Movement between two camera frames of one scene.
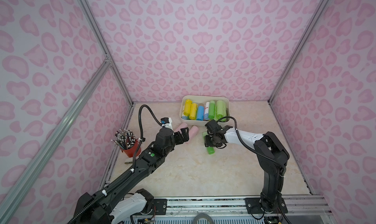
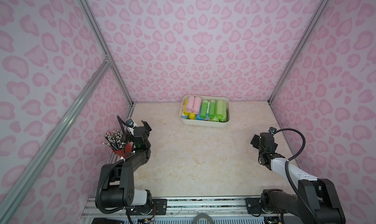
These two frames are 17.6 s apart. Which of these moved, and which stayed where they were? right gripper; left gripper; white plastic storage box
Moved: left gripper; right gripper
Stayed: white plastic storage box
